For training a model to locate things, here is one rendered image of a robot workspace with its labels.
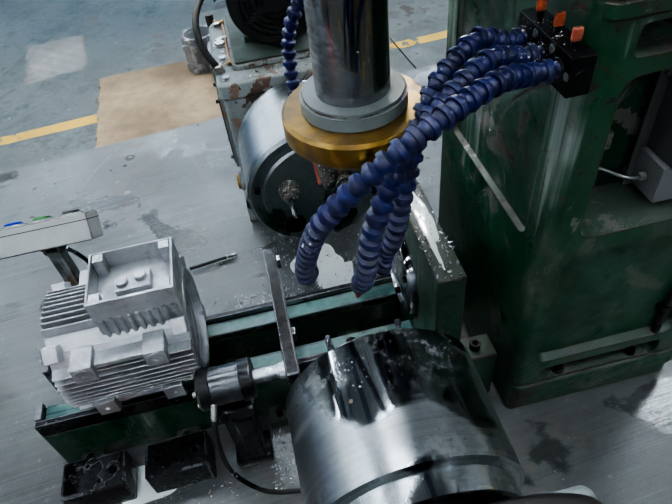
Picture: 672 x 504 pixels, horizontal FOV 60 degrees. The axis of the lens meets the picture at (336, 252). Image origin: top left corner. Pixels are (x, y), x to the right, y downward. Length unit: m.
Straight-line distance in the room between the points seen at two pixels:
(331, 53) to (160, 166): 1.06
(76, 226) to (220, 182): 0.52
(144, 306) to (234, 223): 0.60
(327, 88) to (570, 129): 0.26
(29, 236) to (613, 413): 1.03
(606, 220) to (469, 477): 0.36
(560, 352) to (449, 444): 0.39
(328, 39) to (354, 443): 0.42
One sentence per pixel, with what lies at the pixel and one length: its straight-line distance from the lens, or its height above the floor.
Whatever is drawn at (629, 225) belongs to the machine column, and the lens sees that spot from 0.79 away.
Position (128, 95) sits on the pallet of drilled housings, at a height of 0.15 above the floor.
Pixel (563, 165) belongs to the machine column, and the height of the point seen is 1.32.
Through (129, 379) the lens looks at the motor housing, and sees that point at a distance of 0.90.
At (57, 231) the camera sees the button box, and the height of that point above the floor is 1.07.
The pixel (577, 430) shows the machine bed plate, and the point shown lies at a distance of 1.07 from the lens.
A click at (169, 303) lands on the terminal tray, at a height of 1.11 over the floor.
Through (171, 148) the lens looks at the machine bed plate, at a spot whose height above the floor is 0.80.
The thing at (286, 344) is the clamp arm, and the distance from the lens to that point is 0.85.
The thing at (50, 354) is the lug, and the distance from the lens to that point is 0.90.
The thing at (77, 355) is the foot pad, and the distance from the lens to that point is 0.89.
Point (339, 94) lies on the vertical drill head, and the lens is 0.67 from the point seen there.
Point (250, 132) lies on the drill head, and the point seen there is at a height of 1.12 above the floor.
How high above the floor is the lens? 1.72
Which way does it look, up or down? 46 degrees down
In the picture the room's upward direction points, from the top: 8 degrees counter-clockwise
